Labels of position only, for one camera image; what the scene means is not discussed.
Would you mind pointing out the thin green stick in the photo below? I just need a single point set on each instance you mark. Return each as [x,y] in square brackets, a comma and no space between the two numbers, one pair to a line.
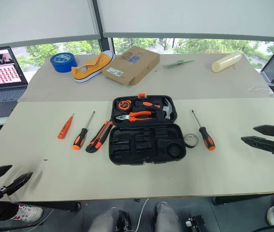
[175,63]

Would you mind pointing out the white roller blind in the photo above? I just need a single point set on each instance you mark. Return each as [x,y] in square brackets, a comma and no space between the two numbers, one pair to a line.
[200,17]
[37,19]

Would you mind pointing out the cream plastic cylinder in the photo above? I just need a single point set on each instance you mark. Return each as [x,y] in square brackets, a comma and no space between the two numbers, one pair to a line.
[226,62]

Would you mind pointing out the white red sneaker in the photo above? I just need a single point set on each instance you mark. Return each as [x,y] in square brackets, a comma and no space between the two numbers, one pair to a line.
[29,212]

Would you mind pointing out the orange black utility knife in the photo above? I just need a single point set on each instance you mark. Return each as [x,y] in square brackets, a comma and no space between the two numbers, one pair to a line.
[98,140]

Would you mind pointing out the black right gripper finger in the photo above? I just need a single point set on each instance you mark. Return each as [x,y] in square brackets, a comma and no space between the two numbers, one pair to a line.
[271,130]
[263,143]

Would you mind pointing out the blue tape roll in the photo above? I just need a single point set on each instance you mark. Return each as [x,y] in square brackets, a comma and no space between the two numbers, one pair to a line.
[63,64]

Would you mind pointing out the grey right robot leg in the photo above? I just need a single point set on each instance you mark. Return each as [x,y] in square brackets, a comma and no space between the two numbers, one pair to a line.
[166,217]

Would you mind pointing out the grey left robot leg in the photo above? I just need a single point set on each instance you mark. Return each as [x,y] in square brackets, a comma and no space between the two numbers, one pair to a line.
[105,221]

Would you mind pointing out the yellow canvas sneaker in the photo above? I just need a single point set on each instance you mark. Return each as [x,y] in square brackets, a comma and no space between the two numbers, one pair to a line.
[88,71]

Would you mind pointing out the orange voltage tester pen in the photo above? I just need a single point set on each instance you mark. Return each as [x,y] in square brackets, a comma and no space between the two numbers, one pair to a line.
[65,129]

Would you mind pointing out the dark window frame post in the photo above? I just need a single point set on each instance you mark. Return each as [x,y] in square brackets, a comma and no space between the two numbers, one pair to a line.
[104,44]

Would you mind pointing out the small black floor device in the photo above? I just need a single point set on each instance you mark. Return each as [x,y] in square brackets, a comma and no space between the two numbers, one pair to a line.
[195,223]

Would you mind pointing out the orange black tape measure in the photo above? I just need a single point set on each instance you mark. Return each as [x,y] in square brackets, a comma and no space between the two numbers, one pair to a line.
[124,105]

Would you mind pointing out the black orange tool kit case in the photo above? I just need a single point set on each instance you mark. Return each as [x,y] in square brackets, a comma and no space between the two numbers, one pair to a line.
[149,147]

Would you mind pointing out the flat brown cardboard box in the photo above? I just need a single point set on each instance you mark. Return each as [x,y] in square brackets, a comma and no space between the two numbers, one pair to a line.
[132,65]

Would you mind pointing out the black electrical tape roll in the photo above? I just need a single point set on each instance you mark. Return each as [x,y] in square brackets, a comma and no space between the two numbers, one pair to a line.
[188,142]

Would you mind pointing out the grey robot leg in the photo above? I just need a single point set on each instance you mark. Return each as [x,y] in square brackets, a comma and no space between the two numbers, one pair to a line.
[166,217]
[105,221]

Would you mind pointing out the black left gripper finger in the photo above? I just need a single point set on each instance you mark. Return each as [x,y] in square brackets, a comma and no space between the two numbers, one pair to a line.
[19,183]
[0,171]

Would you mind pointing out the black table foot bar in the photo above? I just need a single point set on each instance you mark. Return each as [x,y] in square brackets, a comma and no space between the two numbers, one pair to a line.
[54,206]
[243,199]

